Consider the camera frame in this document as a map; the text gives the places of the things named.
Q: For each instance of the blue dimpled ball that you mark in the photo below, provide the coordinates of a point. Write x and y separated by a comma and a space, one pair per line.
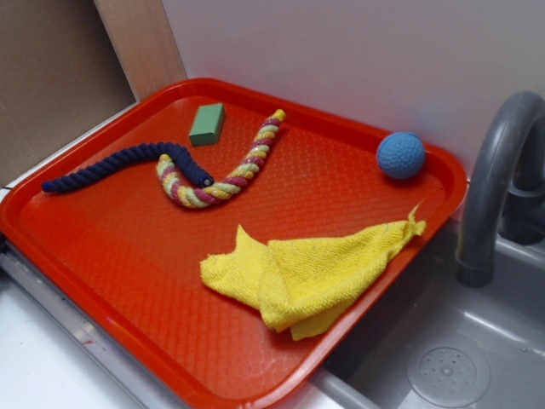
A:
401, 155

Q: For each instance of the yellow microfiber cloth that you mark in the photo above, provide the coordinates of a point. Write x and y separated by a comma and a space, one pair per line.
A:
305, 285

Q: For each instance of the green rectangular block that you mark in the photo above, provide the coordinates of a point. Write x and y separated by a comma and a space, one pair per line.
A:
207, 125

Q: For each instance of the red plastic tray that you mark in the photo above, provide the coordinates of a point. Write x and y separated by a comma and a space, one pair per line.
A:
129, 256

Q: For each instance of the grey toy sink basin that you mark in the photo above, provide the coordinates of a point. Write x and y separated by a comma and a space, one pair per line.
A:
504, 320

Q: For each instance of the grey toy faucet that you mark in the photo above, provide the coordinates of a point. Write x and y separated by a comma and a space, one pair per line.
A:
506, 192

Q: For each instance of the sink drain cover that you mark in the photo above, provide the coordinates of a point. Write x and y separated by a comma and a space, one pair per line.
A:
448, 372

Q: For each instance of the brown cardboard panel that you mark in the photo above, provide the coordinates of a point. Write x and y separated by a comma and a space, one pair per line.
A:
60, 77

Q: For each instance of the wooden post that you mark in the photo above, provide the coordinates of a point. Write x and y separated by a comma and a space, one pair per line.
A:
144, 43

